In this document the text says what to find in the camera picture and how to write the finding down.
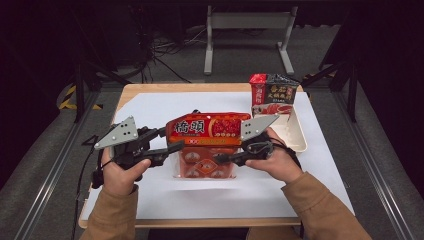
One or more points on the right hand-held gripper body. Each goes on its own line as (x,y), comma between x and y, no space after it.
(256,128)

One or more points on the white metal stand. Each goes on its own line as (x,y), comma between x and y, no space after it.
(248,20)

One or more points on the aluminium rail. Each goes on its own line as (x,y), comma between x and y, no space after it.
(376,180)
(50,180)

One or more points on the white table mat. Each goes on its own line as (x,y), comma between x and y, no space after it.
(153,106)

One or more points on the person's right hand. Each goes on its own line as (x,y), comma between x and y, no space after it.
(280,166)

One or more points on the large red black soup packet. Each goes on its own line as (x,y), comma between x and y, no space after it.
(276,93)

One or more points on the white divided container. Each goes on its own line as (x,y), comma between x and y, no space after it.
(295,133)

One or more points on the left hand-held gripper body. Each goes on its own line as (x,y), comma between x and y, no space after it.
(121,133)

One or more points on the black metal stand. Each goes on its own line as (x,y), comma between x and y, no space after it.
(351,96)
(79,93)

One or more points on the person's left hand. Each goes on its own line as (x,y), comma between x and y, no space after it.
(120,178)

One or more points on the large orange sachet packet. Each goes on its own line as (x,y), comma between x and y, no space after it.
(206,130)

